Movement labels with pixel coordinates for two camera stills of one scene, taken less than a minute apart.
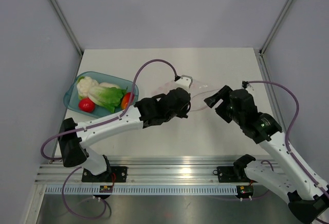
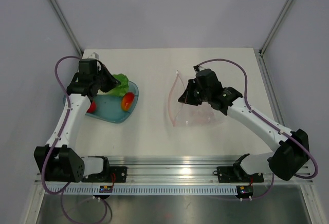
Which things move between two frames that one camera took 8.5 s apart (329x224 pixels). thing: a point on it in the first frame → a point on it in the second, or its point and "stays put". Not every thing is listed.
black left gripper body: [182, 113] → [94, 78]
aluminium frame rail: [141, 169] stays put
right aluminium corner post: [281, 14] stays put
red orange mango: [126, 99] stays put
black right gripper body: [225, 111] → [203, 95]
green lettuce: [108, 94] → [120, 90]
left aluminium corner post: [62, 15] stays put
